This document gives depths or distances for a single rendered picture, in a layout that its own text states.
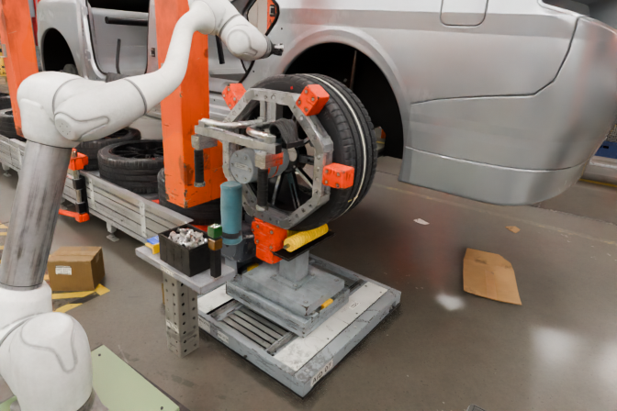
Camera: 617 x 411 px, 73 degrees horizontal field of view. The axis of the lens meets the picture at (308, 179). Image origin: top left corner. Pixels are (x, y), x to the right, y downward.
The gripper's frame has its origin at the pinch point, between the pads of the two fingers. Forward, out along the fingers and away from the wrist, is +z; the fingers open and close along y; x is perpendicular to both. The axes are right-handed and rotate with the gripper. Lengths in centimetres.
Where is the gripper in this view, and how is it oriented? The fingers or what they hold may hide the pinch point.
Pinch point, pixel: (277, 51)
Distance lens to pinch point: 174.7
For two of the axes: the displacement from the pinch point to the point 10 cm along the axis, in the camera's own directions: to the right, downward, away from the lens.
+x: -1.0, -9.7, -2.0
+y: 9.7, -0.5, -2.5
